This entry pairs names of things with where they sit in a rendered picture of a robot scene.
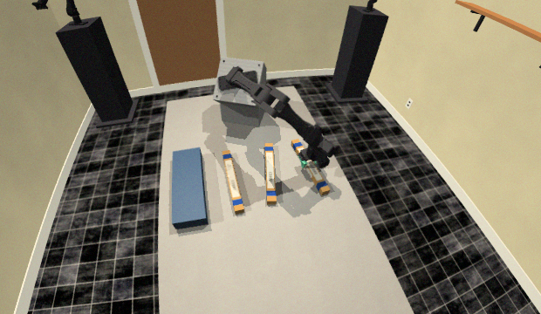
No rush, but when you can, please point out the cream electrode pack with blue band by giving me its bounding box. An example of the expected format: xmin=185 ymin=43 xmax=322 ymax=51
xmin=223 ymin=150 xmax=244 ymax=214

